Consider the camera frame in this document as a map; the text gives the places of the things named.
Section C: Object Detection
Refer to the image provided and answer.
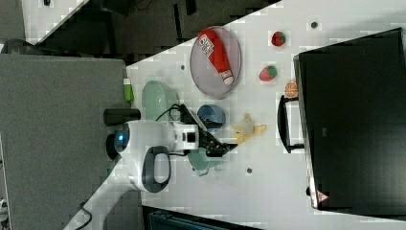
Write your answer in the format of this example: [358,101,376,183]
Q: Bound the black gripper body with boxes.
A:
[180,104,228,157]

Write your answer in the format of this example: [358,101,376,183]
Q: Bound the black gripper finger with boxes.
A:
[223,143,237,151]

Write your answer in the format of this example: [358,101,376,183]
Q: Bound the yellow peeled toy banana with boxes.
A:
[232,113,267,145]

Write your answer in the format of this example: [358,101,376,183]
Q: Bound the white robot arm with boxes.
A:
[63,104,237,230]

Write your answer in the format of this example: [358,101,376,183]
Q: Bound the black steel toaster oven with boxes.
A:
[278,28,406,219]

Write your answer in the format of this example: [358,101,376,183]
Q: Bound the teal green cup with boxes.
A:
[188,148,222,176]

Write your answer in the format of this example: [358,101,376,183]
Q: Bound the grey round plate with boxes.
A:
[190,27,241,99]

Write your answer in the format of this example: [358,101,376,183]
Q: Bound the pale green colander basket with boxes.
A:
[142,80,178,121]

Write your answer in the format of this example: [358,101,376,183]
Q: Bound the orange slice toy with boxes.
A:
[284,81,298,98]

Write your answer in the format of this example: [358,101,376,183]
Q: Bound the green marker bottle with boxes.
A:
[123,78,134,103]

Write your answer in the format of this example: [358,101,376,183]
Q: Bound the black cylinder lower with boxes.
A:
[105,134,119,160]

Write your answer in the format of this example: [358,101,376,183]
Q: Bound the black cylinder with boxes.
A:
[103,108,141,127]
[105,134,119,160]

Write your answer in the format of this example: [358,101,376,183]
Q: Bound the black cylinder upper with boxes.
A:
[103,108,141,127]

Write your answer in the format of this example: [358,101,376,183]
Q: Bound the red plush ketchup bottle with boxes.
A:
[197,29,235,85]

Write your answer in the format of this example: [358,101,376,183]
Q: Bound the dark red toy strawberry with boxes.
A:
[271,32,286,47]

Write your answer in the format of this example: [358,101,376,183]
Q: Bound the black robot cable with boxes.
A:
[154,103,185,123]

